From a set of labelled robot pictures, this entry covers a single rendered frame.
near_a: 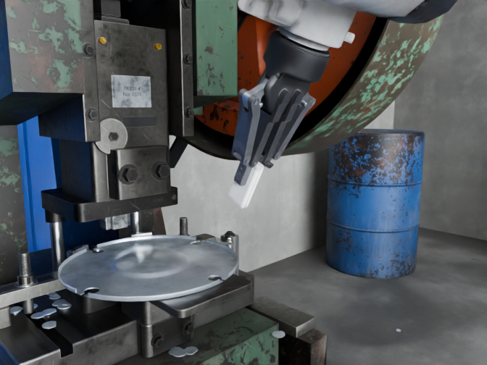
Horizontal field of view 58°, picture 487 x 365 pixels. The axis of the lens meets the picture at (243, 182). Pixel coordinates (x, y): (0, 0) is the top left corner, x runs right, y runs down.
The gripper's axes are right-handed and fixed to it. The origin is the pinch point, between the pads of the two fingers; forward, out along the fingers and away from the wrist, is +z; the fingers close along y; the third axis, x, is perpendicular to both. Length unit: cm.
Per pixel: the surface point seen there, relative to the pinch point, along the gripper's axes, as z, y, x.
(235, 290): 14.6, -0.9, -6.4
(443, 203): 102, 330, 43
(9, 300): 31.1, -22.2, 17.6
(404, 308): 105, 170, -2
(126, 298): 17.5, -14.1, 0.9
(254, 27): -11, 34, 39
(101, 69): -3.7, -8.2, 27.5
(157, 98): 0.0, 1.9, 25.2
